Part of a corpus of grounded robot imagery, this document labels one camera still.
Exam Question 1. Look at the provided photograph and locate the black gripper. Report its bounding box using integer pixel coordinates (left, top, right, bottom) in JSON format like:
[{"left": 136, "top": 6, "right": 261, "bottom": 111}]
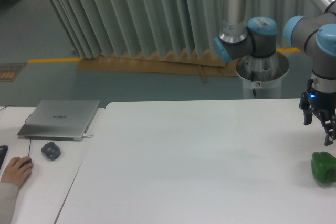
[{"left": 299, "top": 79, "right": 335, "bottom": 146}]

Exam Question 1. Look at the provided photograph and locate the black computer mouse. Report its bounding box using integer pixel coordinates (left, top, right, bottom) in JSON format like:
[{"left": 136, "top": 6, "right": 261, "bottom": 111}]
[{"left": 18, "top": 157, "right": 34, "bottom": 180}]

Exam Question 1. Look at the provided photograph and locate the grey sleeved forearm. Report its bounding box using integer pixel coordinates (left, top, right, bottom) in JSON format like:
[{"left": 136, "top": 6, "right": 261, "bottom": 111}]
[{"left": 1, "top": 182, "right": 19, "bottom": 223}]

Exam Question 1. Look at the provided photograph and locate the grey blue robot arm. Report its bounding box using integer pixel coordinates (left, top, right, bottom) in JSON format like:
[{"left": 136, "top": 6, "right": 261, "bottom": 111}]
[{"left": 214, "top": 0, "right": 335, "bottom": 145}]

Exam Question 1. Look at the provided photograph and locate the green bell pepper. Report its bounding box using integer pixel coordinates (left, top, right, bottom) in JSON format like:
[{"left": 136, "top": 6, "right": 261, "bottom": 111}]
[{"left": 311, "top": 152, "right": 335, "bottom": 184}]

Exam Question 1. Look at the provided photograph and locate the person's hand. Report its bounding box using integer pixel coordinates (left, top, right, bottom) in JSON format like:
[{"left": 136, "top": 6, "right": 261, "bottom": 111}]
[{"left": 1, "top": 156, "right": 31, "bottom": 189}]

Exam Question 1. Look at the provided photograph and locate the brown cardboard sheet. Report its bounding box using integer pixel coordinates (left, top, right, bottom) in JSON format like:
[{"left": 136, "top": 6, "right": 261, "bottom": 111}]
[{"left": 77, "top": 49, "right": 237, "bottom": 78}]

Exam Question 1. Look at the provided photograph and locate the grey pleated curtain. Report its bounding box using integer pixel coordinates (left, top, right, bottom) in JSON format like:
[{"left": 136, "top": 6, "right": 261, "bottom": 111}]
[{"left": 36, "top": 0, "right": 336, "bottom": 59}]

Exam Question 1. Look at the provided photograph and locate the white usb plug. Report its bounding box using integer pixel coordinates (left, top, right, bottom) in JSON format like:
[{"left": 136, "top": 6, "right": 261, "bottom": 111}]
[{"left": 82, "top": 134, "right": 94, "bottom": 138}]

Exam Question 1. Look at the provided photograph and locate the silver closed laptop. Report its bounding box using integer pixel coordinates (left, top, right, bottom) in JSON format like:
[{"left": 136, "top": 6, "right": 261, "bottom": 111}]
[{"left": 17, "top": 100, "right": 100, "bottom": 141}]

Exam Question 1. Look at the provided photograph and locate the black round gadget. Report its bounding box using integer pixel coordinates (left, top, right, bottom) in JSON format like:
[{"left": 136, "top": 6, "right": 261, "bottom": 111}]
[{"left": 41, "top": 142, "right": 61, "bottom": 161}]

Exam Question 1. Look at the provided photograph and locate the black keyboard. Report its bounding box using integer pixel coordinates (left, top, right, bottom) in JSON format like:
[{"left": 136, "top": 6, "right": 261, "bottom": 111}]
[{"left": 0, "top": 145, "right": 8, "bottom": 168}]

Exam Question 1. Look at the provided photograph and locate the black mouse cable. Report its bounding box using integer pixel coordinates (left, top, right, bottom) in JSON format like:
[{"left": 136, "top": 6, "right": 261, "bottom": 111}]
[{"left": 0, "top": 105, "right": 48, "bottom": 158}]

